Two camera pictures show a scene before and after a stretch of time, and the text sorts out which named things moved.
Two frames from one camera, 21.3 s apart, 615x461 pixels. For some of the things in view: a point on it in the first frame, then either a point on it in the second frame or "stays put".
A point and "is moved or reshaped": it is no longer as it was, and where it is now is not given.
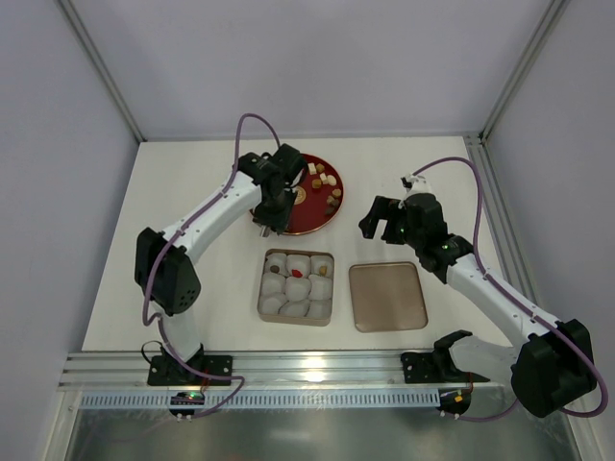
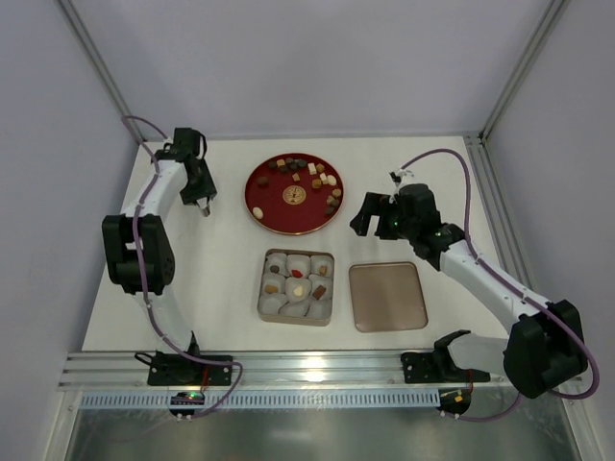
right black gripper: [389, 221] stays put
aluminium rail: [492, 368] stays put
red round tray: [318, 198] stays put
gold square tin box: [296, 287] stays put
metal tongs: [265, 231] is moved or reshaped
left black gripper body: [271, 220] -> [197, 193]
